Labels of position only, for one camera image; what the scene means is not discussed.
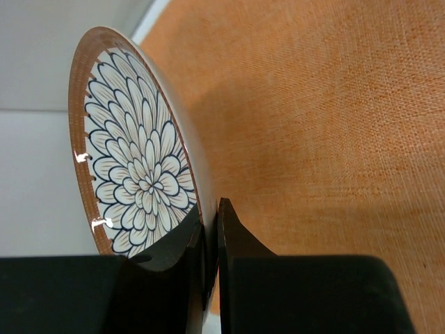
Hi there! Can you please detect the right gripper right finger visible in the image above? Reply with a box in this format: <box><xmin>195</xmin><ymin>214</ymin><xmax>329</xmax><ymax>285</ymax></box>
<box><xmin>217</xmin><ymin>198</ymin><xmax>275</xmax><ymax>333</ymax></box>

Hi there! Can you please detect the orange cloth placemat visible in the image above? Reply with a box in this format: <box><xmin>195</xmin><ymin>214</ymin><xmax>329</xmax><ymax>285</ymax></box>
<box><xmin>142</xmin><ymin>1</ymin><xmax>444</xmax><ymax>333</ymax></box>

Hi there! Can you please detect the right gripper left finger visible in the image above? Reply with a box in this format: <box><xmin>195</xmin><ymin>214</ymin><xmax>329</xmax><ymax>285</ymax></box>
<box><xmin>104</xmin><ymin>207</ymin><xmax>204</xmax><ymax>333</ymax></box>

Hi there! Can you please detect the floral patterned plate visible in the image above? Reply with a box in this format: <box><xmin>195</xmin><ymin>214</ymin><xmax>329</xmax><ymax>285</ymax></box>
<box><xmin>67</xmin><ymin>26</ymin><xmax>218</xmax><ymax>316</ymax></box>

